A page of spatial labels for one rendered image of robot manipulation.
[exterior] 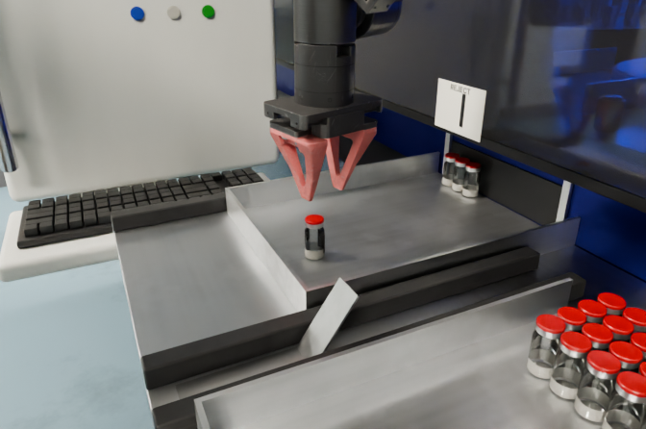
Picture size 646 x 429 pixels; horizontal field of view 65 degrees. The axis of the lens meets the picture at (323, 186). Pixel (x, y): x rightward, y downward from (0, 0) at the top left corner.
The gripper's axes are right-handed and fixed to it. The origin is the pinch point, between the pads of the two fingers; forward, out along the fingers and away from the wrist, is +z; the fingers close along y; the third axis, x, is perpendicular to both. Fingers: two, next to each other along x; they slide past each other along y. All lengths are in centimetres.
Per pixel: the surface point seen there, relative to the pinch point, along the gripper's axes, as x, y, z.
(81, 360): 113, -7, 99
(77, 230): 37.6, -15.9, 15.7
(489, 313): -19.6, 1.7, 5.3
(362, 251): -2.2, 4.1, 8.4
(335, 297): -11.6, -8.4, 3.5
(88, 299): 147, 6, 100
